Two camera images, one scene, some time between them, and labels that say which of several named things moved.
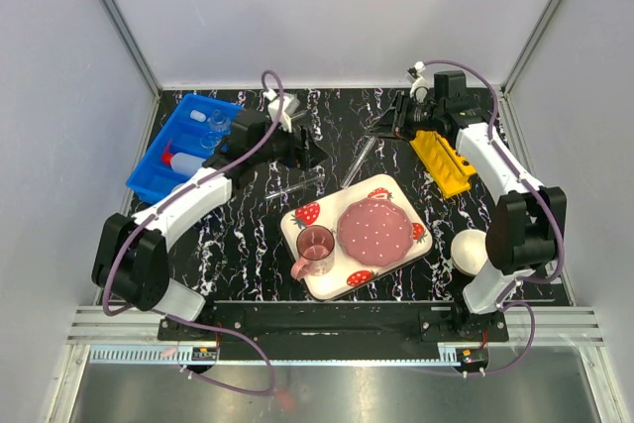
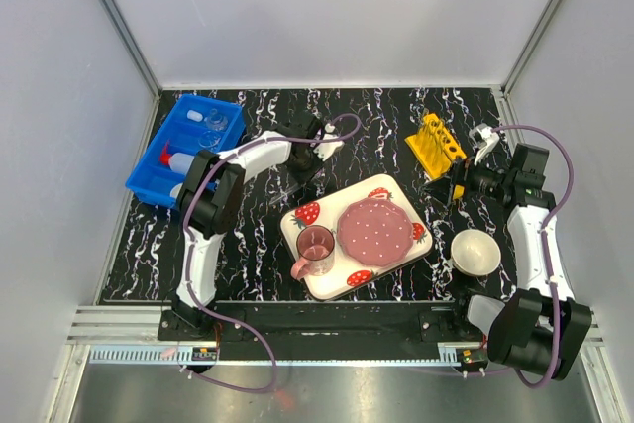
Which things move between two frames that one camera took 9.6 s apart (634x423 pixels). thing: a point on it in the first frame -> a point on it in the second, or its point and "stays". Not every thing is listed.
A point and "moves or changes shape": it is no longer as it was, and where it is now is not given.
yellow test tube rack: [449, 171] stays
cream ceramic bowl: [469, 250] stays
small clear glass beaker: [210, 140] stays
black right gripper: [394, 125] -> [463, 173]
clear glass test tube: [309, 181] moves or changes shape
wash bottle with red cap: [181, 161] stays
